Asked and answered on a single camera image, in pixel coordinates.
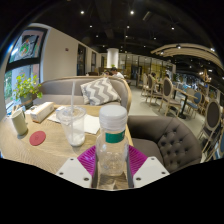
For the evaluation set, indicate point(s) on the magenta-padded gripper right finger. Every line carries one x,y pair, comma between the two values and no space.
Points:
136,160

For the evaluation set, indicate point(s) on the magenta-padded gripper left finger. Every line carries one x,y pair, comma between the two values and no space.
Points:
85,160

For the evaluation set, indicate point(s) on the clear plastic water bottle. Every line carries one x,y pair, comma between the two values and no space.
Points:
112,150

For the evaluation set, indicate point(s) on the clear plastic cup with straw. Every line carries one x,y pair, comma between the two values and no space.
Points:
74,130

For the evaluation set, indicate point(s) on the printed paper leaflet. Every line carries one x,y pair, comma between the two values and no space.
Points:
91,125

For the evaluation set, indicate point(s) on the grey tufted armchair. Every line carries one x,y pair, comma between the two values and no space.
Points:
173,143

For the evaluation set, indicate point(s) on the flat round red coaster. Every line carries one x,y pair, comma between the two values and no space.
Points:
37,138

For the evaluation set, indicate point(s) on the white and orange box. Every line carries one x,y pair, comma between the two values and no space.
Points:
41,112

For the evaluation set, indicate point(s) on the grey zigzag pillow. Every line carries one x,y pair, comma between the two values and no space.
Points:
100,90

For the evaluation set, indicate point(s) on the group of dining chairs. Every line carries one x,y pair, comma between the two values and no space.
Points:
166,95

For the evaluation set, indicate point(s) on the grey upholstered sofa bench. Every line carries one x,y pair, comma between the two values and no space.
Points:
63,90

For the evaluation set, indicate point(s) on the pale green ceramic mug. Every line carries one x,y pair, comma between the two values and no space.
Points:
19,122

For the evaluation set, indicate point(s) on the person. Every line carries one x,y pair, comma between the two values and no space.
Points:
116,73

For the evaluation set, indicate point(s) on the green potted plant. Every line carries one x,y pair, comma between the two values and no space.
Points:
26,87

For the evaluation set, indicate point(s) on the white round column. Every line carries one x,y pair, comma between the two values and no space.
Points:
112,58

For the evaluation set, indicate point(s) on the round colourful window sticker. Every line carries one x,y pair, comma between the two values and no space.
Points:
25,48

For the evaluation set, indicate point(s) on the group of ceiling lights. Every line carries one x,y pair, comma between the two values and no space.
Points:
131,20

